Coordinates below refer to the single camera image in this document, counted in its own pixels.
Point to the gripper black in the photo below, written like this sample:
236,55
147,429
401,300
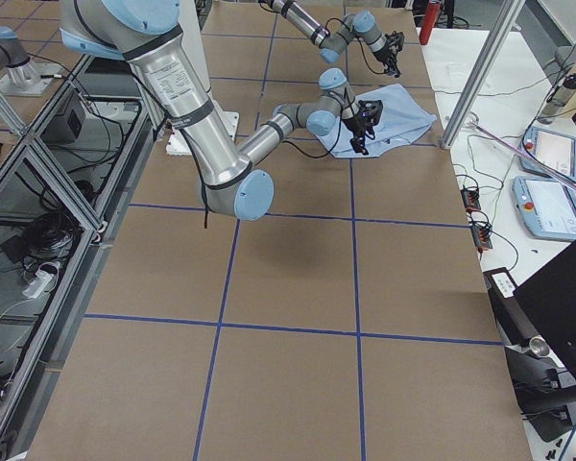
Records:
388,53
356,126

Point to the light blue t-shirt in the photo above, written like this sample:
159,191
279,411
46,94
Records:
403,121

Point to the red cylinder bottle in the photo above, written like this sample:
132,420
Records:
429,20

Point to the far blue teach pendant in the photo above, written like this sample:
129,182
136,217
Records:
555,150

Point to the blue teach pendant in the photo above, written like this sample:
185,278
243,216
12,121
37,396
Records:
546,208
555,150

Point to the near blue teach pendant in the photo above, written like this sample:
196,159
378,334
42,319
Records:
546,208

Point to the reacher grabber stick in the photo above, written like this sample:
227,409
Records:
550,172

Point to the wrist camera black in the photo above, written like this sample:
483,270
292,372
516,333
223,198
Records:
395,41
370,112

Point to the aluminium frame post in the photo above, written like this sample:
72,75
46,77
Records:
496,37

